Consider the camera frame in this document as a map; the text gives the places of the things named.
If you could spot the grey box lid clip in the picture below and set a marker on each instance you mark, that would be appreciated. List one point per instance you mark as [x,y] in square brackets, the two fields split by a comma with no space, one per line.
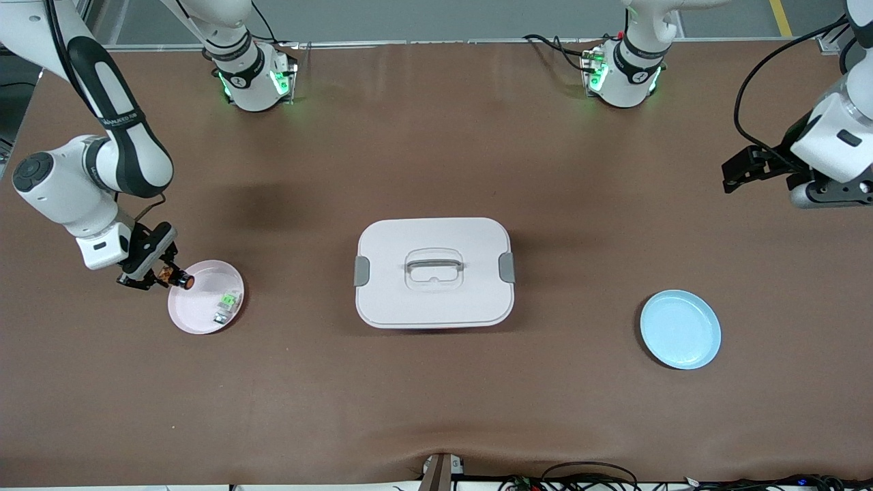
[361,271]
[507,266]

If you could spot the green push-button switch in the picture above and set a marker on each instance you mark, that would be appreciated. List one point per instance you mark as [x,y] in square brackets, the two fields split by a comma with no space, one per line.
[228,303]

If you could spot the aluminium frame profile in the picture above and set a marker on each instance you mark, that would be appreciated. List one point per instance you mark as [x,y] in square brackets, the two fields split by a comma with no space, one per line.
[826,42]

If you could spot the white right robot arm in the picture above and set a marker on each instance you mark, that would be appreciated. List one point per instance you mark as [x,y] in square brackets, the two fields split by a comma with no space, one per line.
[61,184]

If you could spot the pink round plate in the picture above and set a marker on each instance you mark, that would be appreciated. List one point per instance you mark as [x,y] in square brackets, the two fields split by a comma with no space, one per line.
[198,307]

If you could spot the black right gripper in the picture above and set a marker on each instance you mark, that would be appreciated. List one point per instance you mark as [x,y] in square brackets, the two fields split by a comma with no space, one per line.
[154,240]

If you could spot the light blue round plate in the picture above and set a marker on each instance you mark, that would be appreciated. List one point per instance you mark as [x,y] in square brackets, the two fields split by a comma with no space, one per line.
[682,331]

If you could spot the orange and black push-button switch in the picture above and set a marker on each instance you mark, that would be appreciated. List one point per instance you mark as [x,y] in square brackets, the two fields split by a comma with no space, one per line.
[181,279]

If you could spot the white lidded storage box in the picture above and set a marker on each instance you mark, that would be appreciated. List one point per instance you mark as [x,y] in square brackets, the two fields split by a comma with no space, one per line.
[436,300]

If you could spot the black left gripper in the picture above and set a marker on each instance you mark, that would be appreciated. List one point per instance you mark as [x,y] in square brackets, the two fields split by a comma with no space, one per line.
[779,162]

